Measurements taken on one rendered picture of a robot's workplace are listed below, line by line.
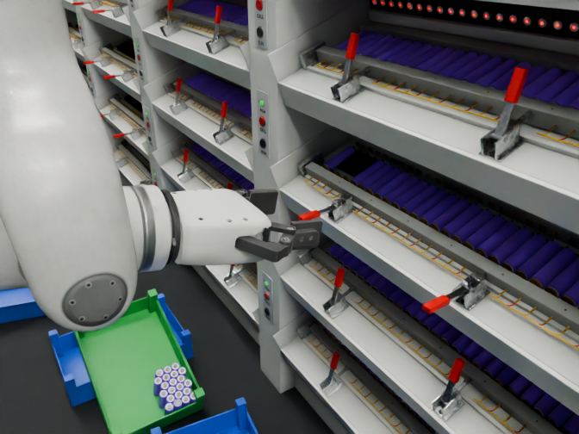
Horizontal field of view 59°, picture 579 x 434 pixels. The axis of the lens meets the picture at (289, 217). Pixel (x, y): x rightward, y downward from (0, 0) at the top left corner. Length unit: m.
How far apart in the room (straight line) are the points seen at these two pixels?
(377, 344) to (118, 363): 0.66
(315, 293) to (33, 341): 0.85
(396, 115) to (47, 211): 0.47
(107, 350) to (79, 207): 0.97
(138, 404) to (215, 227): 0.82
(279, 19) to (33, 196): 0.60
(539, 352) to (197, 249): 0.39
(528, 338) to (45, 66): 0.55
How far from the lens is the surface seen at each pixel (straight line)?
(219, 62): 1.09
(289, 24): 0.89
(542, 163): 0.58
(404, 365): 0.87
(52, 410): 1.36
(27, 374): 1.48
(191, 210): 0.51
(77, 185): 0.37
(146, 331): 1.34
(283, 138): 0.93
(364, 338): 0.91
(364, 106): 0.74
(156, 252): 0.48
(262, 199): 0.62
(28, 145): 0.38
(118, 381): 1.29
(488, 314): 0.68
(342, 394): 1.08
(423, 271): 0.73
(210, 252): 0.50
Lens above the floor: 0.94
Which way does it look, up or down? 28 degrees down
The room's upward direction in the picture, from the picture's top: straight up
